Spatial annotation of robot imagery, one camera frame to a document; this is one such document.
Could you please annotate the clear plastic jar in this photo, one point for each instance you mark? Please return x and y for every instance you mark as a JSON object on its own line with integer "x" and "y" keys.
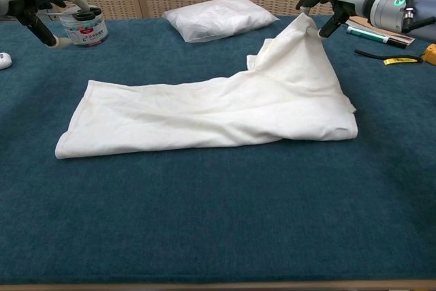
{"x": 88, "y": 33}

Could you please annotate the white earbuds case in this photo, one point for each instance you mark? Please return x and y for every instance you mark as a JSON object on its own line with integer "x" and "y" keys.
{"x": 4, "y": 61}

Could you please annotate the yellow tape measure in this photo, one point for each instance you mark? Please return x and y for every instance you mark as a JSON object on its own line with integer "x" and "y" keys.
{"x": 432, "y": 54}

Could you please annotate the brown spiral notebook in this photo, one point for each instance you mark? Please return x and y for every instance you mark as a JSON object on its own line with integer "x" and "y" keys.
{"x": 403, "y": 39}

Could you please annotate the dark teal table mat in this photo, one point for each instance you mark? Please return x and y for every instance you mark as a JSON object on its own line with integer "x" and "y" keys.
{"x": 204, "y": 219}

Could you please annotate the white t-shirt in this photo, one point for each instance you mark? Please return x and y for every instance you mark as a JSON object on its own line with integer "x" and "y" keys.
{"x": 204, "y": 117}

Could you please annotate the clear bag with white cloth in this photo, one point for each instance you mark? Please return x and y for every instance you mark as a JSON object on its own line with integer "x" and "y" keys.
{"x": 218, "y": 18}

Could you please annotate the green white marker pen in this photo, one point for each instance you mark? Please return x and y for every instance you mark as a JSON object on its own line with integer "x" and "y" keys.
{"x": 364, "y": 33}

